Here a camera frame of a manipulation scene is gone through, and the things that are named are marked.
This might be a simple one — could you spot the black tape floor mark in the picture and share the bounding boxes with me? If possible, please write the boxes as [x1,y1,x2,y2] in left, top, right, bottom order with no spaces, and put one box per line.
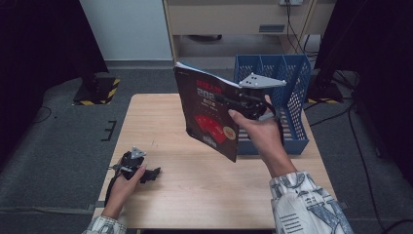
[100,120,118,142]

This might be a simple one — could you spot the white cabinet panel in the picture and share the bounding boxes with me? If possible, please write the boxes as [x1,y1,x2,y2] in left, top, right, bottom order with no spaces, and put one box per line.
[79,0,173,62]

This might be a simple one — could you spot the hand-held gripper cable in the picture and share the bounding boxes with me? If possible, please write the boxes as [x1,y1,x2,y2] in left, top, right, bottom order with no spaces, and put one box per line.
[264,100,286,145]
[104,164,126,207]

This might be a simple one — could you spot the light wooden desk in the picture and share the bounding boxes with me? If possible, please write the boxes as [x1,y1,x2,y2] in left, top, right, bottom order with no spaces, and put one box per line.
[162,0,337,67]

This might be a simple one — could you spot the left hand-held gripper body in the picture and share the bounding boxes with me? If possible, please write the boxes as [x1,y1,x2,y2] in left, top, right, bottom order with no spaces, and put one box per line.
[110,145,148,181]

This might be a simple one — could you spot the thin black floor cable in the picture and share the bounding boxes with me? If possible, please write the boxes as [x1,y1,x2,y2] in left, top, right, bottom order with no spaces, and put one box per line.
[31,104,54,125]

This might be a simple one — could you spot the black book with red print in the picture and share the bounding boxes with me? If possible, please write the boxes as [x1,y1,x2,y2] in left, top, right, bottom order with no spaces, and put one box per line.
[172,60,242,164]

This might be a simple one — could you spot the left hand-held gripper cable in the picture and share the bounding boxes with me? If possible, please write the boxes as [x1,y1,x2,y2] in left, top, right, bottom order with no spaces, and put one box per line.
[104,164,126,207]

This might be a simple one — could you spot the black power cable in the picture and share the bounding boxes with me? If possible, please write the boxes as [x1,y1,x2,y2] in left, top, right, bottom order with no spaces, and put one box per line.
[284,3,308,56]

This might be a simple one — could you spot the right hand-held gripper cable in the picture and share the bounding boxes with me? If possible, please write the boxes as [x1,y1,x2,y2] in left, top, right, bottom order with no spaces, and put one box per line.
[264,100,286,145]

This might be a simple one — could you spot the person's left hand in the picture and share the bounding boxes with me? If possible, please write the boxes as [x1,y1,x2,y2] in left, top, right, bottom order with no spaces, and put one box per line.
[101,164,148,220]

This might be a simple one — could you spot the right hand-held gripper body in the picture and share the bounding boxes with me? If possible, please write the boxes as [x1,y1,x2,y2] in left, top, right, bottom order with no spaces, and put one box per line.
[227,72,288,121]

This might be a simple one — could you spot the blue plastic file rack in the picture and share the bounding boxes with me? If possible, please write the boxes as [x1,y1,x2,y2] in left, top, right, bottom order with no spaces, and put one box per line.
[233,54,312,156]

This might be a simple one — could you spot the black striped stand base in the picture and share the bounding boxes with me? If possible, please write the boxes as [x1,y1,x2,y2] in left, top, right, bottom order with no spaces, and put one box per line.
[72,76,122,107]
[306,81,345,105]

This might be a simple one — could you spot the grey label on desk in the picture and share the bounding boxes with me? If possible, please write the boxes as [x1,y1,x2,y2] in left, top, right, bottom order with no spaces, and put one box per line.
[258,23,286,34]

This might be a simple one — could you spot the black curtain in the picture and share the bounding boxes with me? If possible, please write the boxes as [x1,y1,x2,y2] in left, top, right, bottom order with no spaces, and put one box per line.
[0,0,109,170]
[314,0,413,188]

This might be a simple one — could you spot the person's right hand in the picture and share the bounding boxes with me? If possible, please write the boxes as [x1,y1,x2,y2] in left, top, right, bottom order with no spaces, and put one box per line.
[227,94,298,178]

